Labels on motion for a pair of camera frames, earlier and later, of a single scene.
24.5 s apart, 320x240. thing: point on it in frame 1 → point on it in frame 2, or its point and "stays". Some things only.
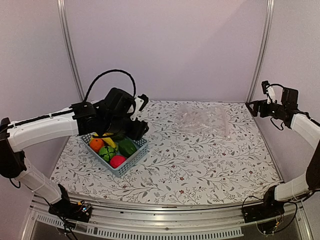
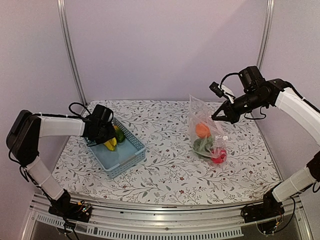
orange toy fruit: [96, 144] → [202, 131]
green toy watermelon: [106, 152] → [203, 147]
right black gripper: [263, 103] → [231, 115]
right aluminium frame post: [261, 49] stays
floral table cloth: [181, 167] stays
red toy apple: [116, 160] → [218, 155]
